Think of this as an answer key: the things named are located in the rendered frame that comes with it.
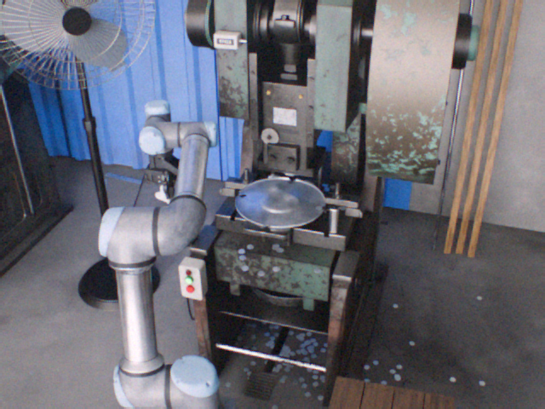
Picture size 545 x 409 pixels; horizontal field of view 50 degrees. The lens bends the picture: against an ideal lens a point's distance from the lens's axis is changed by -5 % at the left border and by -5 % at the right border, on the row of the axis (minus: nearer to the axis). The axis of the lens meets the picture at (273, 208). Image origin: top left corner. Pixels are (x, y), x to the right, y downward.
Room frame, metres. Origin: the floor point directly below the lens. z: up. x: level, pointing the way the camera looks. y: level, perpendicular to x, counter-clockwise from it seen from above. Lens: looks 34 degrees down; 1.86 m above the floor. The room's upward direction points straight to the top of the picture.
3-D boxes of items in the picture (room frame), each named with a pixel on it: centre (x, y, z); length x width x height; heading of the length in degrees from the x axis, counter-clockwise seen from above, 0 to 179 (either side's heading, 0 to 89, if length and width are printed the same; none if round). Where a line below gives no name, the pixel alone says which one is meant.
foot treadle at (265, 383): (1.64, -0.02, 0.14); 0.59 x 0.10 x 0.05; 163
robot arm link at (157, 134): (1.55, 0.32, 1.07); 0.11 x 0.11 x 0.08; 1
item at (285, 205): (1.65, -0.02, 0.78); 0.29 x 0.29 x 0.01
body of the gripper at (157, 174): (1.65, 0.35, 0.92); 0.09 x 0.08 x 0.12; 73
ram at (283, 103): (1.73, -0.05, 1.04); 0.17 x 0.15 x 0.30; 163
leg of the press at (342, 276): (1.82, -0.36, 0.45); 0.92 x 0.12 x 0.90; 163
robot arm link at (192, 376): (1.03, 0.21, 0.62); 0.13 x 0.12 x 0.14; 91
